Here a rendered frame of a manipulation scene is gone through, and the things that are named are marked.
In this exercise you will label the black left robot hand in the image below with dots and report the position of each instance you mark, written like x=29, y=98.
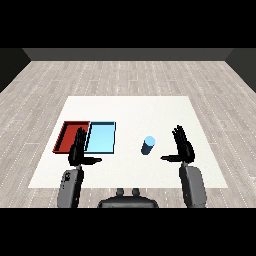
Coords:
x=77, y=154

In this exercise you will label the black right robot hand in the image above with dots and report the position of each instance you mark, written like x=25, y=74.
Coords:
x=185, y=150

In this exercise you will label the red shallow open box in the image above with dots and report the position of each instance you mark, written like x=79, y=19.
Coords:
x=68, y=136

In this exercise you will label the light blue shallow open box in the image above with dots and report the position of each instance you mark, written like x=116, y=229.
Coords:
x=100, y=137

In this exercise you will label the small blue can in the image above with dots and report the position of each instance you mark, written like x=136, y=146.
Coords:
x=148, y=146

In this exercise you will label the dark grey robot body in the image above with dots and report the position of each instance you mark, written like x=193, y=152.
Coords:
x=128, y=201

